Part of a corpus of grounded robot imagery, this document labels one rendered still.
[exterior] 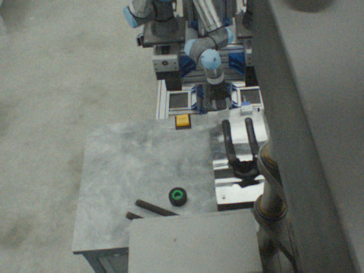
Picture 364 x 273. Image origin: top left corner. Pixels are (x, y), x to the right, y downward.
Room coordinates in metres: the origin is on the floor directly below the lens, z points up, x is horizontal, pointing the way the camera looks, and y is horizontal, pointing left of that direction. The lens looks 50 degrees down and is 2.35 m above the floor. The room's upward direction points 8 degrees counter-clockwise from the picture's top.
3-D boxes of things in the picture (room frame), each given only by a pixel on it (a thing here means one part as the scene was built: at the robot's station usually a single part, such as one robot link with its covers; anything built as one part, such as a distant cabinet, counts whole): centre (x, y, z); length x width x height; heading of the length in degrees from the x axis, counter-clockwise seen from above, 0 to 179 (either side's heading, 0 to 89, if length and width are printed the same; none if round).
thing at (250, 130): (1.11, -0.26, 0.92); 0.35 x 0.16 x 0.09; 176
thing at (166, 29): (1.87, 0.01, 1.09); 0.15 x 0.15 x 0.10
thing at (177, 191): (0.94, 0.06, 0.82); 0.08 x 0.08 x 0.04
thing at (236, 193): (1.09, -0.25, 0.87); 0.50 x 0.26 x 0.14; 176
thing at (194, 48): (1.40, -0.13, 1.24); 0.11 x 0.11 x 0.08; 30
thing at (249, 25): (1.81, -0.48, 1.09); 0.15 x 0.15 x 0.10
